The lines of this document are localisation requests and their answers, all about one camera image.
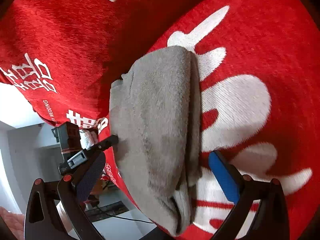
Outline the white floral cushion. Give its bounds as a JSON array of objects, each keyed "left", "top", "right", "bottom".
[{"left": 79, "top": 129, "right": 99, "bottom": 150}]

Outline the red wedding sofa cover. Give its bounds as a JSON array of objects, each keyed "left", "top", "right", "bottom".
[{"left": 1, "top": 0, "right": 319, "bottom": 239}]

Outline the person's left hand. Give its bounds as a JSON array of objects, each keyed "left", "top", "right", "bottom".
[{"left": 0, "top": 207, "right": 25, "bottom": 240}]

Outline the grey knit sweater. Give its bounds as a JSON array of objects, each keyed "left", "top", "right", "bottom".
[{"left": 109, "top": 46, "right": 201, "bottom": 236}]

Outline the black cable on floor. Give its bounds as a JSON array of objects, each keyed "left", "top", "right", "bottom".
[{"left": 96, "top": 204, "right": 155, "bottom": 224}]

